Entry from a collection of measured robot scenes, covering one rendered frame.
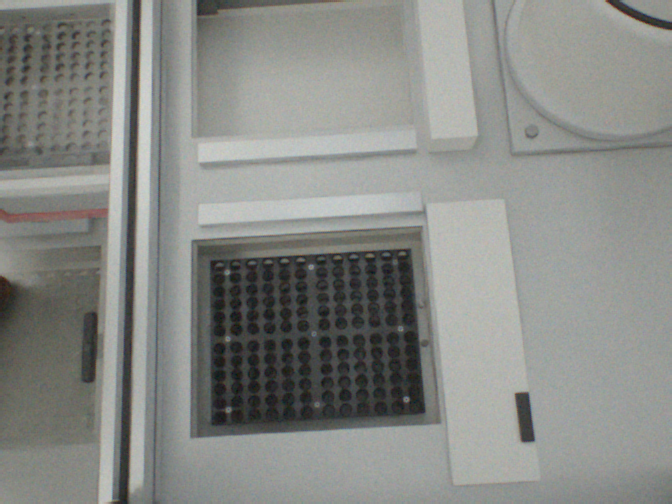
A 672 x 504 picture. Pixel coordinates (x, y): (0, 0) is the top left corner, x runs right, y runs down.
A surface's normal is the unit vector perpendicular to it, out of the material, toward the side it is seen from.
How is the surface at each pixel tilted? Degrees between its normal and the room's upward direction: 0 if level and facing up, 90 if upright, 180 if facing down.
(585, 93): 90
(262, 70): 0
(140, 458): 0
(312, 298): 0
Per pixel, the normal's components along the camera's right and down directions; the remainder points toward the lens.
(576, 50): -0.71, 0.69
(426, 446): -0.04, -0.25
